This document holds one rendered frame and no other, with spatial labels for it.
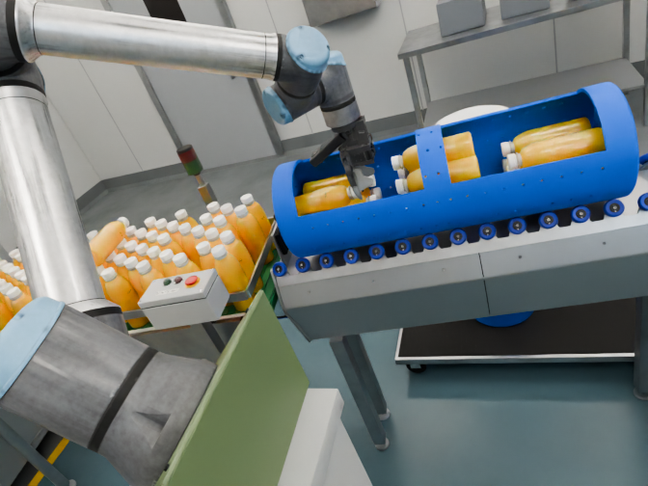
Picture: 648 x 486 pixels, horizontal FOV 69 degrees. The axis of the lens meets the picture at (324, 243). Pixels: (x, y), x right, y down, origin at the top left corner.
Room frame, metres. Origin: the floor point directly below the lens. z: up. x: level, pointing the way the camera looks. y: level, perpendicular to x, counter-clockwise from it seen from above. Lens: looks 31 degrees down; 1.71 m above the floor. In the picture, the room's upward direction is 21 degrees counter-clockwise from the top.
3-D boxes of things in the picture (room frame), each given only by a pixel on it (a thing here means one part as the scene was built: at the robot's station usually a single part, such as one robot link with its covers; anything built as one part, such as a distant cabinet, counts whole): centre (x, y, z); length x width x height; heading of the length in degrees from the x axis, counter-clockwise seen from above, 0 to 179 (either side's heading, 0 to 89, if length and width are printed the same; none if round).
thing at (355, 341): (1.35, 0.03, 0.31); 0.06 x 0.06 x 0.63; 70
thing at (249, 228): (1.40, 0.21, 1.00); 0.07 x 0.07 x 0.19
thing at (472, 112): (1.55, -0.64, 1.03); 0.28 x 0.28 x 0.01
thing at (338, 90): (1.15, -0.15, 1.44); 0.10 x 0.09 x 0.12; 117
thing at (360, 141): (1.15, -0.16, 1.27); 0.09 x 0.08 x 0.12; 70
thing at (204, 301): (1.10, 0.41, 1.05); 0.20 x 0.10 x 0.10; 70
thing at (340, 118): (1.16, -0.16, 1.35); 0.10 x 0.09 x 0.05; 160
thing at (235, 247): (1.26, 0.26, 1.00); 0.07 x 0.07 x 0.19
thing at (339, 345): (1.21, 0.08, 0.31); 0.06 x 0.06 x 0.63; 70
